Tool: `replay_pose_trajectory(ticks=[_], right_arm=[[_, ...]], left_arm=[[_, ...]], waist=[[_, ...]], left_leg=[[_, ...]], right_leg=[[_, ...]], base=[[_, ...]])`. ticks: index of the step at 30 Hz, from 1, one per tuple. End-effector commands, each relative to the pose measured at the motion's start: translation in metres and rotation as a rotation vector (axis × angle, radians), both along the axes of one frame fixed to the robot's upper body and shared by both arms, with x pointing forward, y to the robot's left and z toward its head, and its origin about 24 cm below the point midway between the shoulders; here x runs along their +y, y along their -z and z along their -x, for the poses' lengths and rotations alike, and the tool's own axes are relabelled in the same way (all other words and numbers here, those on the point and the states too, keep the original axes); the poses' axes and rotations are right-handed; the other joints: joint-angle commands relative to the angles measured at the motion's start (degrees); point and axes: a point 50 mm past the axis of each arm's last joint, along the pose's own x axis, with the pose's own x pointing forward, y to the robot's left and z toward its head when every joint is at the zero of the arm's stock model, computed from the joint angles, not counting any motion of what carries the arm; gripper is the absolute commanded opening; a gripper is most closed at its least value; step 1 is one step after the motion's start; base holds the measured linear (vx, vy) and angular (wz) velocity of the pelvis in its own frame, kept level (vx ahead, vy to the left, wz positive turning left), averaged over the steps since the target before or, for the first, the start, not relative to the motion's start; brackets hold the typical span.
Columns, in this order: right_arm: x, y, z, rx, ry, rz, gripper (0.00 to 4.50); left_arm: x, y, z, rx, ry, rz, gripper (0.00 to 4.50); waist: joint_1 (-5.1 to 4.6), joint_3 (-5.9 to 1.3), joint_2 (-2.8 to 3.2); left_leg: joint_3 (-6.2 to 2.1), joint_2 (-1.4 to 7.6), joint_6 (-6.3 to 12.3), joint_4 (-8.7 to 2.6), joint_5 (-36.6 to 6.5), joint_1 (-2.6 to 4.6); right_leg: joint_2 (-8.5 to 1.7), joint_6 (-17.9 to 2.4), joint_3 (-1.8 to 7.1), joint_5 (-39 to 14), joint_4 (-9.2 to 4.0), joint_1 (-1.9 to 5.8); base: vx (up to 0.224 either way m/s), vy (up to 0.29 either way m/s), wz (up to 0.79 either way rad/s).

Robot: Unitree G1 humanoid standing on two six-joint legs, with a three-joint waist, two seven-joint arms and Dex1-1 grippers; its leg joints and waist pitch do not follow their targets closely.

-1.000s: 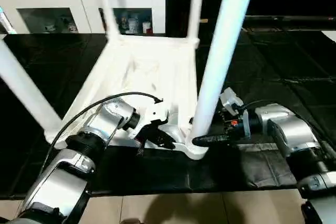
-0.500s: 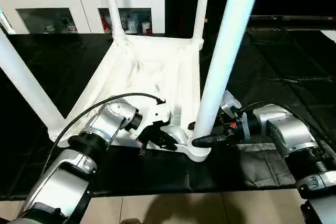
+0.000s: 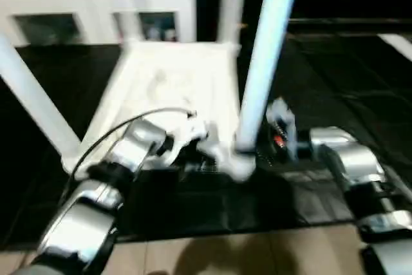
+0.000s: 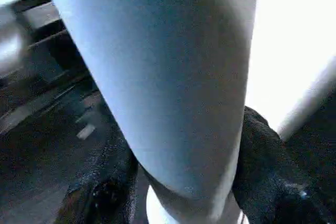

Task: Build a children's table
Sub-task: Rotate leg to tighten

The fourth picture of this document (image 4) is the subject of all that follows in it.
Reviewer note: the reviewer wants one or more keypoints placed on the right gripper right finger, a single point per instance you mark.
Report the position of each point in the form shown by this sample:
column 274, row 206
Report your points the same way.
column 283, row 187

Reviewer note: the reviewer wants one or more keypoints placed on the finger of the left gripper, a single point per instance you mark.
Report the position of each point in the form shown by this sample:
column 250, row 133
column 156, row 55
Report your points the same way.
column 58, row 51
column 37, row 11

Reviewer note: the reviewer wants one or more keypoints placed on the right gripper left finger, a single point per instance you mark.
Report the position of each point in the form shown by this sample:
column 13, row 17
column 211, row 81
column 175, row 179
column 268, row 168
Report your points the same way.
column 100, row 192

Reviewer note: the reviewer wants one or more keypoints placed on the white plastic table leg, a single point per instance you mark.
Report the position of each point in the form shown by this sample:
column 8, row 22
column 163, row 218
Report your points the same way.
column 168, row 77

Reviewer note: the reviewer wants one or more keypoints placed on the white plastic table top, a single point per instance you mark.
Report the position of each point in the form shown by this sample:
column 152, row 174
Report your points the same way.
column 294, row 35

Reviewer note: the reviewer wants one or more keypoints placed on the black work mat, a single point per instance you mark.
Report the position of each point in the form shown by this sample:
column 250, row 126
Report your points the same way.
column 31, row 182

